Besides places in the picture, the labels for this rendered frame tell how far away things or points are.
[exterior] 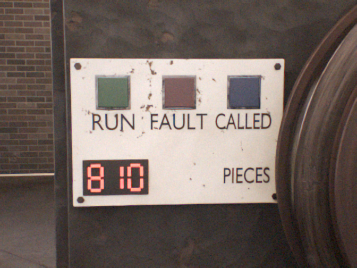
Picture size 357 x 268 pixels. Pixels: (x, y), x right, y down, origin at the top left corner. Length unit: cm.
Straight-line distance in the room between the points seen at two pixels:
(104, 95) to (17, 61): 614
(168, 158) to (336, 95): 22
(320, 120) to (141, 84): 22
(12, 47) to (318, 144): 634
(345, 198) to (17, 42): 636
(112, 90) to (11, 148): 622
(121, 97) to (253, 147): 18
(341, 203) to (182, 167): 21
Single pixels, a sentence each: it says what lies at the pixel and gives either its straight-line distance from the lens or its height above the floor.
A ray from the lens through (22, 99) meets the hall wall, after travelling 677.
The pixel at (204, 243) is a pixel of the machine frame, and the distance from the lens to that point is 70.
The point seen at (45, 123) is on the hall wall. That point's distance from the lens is 673.
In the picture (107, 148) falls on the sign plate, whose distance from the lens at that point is 65.
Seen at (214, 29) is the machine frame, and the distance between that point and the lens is 67.
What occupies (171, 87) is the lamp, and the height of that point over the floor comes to 121.
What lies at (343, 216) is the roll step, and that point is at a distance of 55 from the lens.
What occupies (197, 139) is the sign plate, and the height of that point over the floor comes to 114.
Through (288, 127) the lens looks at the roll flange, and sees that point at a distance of 60.
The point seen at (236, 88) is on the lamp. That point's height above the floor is 120.
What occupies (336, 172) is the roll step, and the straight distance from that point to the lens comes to 54.
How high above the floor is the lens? 122
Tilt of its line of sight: 6 degrees down
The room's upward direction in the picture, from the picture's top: straight up
